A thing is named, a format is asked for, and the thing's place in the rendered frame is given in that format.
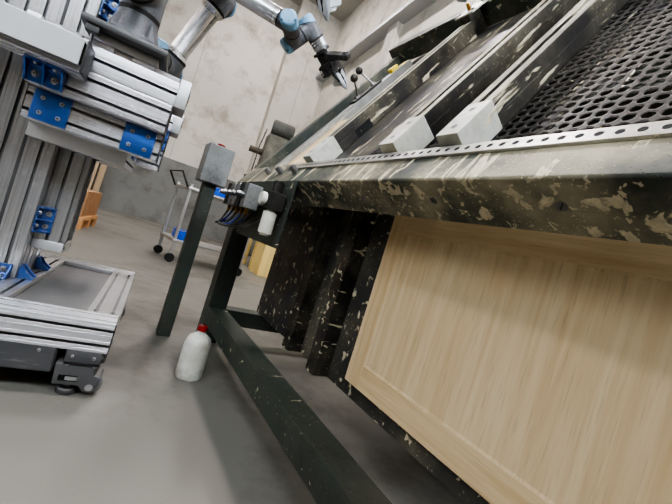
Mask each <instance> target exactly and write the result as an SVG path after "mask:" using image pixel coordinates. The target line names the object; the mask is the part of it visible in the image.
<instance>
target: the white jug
mask: <svg viewBox="0 0 672 504"><path fill-rule="evenodd" d="M207 330H208V326H206V325H203V324H199V325H198V328H197V332H194V333H191V334H189V335H188V337H187V338H186V339H185V341H184V344H183V347H182V350H181V354H180V357H179V360H178V363H177V366H176V370H175V376H176V377H177V378H179V379H181V380H184V381H189V382H194V381H198V380H200V379H201V378H202V374H203V371H204V368H205V365H206V361H207V358H208V355H209V352H210V349H211V338H210V337H209V336H208V335H207V334H206V332H207Z"/></svg>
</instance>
